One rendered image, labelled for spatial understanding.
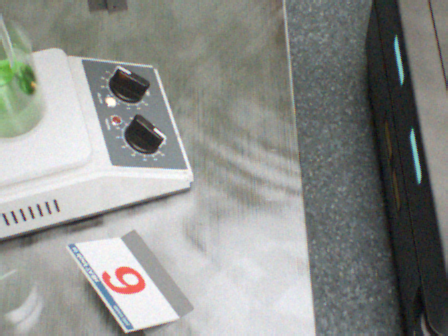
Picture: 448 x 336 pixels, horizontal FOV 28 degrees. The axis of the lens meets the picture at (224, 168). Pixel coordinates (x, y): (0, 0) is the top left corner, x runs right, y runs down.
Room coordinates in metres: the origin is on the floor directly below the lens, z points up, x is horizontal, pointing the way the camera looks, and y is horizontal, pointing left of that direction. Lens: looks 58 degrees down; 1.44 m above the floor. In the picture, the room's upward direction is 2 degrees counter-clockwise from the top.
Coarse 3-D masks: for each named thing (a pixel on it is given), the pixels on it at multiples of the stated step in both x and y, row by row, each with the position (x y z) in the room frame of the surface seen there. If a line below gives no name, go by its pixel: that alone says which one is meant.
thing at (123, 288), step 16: (96, 256) 0.34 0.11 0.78; (112, 256) 0.34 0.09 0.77; (128, 256) 0.35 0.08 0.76; (96, 272) 0.32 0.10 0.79; (112, 272) 0.32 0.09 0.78; (128, 272) 0.33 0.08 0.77; (112, 288) 0.31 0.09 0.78; (128, 288) 0.31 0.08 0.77; (144, 288) 0.31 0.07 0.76; (128, 304) 0.29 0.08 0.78; (144, 304) 0.30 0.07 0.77; (160, 304) 0.30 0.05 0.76; (144, 320) 0.28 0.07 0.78
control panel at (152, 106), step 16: (96, 64) 0.51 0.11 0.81; (112, 64) 0.52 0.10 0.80; (96, 80) 0.49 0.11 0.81; (96, 96) 0.47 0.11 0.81; (112, 96) 0.48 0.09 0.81; (144, 96) 0.49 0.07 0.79; (160, 96) 0.49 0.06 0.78; (96, 112) 0.45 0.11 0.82; (112, 112) 0.46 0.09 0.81; (128, 112) 0.46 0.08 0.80; (144, 112) 0.47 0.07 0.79; (160, 112) 0.47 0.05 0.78; (112, 128) 0.44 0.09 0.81; (160, 128) 0.45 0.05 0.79; (112, 144) 0.42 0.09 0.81; (128, 144) 0.43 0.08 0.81; (176, 144) 0.44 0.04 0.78; (112, 160) 0.41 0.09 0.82; (128, 160) 0.41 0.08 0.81; (144, 160) 0.41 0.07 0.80; (160, 160) 0.42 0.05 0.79; (176, 160) 0.42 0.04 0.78
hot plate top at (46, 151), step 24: (48, 72) 0.48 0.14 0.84; (48, 96) 0.45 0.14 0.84; (72, 96) 0.45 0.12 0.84; (48, 120) 0.43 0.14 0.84; (72, 120) 0.43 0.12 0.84; (0, 144) 0.41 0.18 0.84; (24, 144) 0.41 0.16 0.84; (48, 144) 0.41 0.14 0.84; (72, 144) 0.41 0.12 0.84; (0, 168) 0.39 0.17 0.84; (24, 168) 0.39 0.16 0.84; (48, 168) 0.39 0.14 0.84
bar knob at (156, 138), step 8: (136, 120) 0.44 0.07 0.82; (144, 120) 0.44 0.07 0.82; (128, 128) 0.44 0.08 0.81; (136, 128) 0.44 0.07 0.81; (144, 128) 0.44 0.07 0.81; (152, 128) 0.44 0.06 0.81; (128, 136) 0.43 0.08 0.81; (136, 136) 0.44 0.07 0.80; (144, 136) 0.43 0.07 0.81; (152, 136) 0.43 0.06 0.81; (160, 136) 0.43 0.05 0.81; (136, 144) 0.43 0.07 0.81; (144, 144) 0.43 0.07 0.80; (152, 144) 0.43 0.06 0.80; (160, 144) 0.43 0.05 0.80; (144, 152) 0.42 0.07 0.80; (152, 152) 0.42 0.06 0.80
